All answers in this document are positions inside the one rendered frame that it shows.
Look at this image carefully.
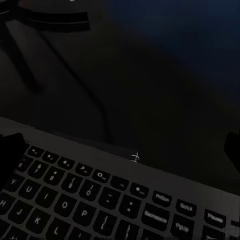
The monitor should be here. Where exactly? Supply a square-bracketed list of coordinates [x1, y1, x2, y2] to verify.
[0, 0, 89, 23]

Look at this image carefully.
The notebook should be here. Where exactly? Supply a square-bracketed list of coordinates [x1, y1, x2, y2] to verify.
[58, 132, 139, 162]

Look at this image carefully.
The keyboard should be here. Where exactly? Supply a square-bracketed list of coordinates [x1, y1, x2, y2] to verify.
[0, 117, 240, 240]

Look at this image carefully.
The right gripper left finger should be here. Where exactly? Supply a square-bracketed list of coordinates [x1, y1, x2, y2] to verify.
[0, 133, 26, 193]

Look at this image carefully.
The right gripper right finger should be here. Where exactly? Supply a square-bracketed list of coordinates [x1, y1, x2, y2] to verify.
[224, 133, 240, 173]

